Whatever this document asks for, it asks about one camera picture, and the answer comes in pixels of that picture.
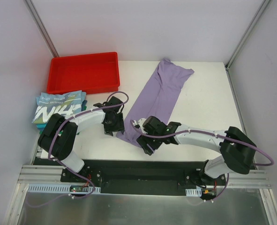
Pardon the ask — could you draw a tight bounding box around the left white cable duct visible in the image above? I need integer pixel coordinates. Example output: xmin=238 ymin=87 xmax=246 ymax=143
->
xmin=28 ymin=184 xmax=101 ymax=195

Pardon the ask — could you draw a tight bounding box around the right white cable duct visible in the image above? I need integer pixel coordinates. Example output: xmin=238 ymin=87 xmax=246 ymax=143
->
xmin=185 ymin=188 xmax=202 ymax=197

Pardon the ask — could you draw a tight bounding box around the white cable duct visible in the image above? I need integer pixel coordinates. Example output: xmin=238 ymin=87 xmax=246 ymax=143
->
xmin=28 ymin=184 xmax=101 ymax=195
xmin=185 ymin=188 xmax=202 ymax=197

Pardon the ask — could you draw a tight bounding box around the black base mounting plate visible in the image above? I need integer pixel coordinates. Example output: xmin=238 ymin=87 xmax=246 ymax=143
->
xmin=60 ymin=159 xmax=228 ymax=195

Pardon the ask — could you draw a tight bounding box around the right aluminium frame post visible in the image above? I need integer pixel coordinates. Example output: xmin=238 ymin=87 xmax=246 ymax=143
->
xmin=225 ymin=0 xmax=272 ymax=71

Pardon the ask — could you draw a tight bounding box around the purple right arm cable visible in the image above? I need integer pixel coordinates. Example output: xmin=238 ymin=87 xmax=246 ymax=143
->
xmin=130 ymin=120 xmax=275 ymax=167

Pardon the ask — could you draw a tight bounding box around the aluminium frame post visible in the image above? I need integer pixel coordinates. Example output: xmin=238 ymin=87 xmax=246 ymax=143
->
xmin=24 ymin=0 xmax=59 ymax=58
xmin=225 ymin=0 xmax=272 ymax=71

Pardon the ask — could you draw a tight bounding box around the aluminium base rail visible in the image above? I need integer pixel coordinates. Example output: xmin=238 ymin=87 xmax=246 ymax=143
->
xmin=18 ymin=164 xmax=66 ymax=184

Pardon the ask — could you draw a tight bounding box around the left aluminium frame post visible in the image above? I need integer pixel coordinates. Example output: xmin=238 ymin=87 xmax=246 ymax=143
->
xmin=24 ymin=0 xmax=59 ymax=58

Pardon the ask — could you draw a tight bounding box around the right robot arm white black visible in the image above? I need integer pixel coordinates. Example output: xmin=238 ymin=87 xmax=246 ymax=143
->
xmin=131 ymin=116 xmax=255 ymax=185

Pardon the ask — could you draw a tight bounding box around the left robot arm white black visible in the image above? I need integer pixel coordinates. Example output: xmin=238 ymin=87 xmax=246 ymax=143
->
xmin=37 ymin=96 xmax=125 ymax=182

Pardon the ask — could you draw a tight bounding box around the purple t-shirt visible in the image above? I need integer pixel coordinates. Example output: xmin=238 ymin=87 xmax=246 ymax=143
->
xmin=116 ymin=59 xmax=195 ymax=147

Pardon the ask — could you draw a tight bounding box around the red plastic bin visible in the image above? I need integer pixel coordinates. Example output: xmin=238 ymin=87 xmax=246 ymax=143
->
xmin=46 ymin=52 xmax=120 ymax=94

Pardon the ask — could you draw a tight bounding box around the folded teal shirt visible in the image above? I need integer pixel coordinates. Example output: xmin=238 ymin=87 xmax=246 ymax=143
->
xmin=36 ymin=100 xmax=87 ymax=132

